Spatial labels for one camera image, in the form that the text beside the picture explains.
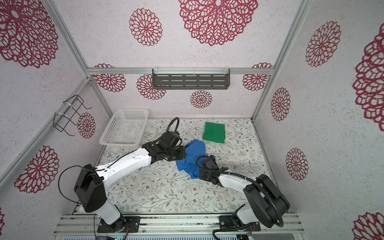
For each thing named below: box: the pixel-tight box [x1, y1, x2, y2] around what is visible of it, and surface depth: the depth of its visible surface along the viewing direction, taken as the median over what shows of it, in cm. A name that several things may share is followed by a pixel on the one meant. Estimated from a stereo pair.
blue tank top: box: [176, 139, 206, 179], surface depth 93 cm
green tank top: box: [202, 122, 226, 144], surface depth 112 cm
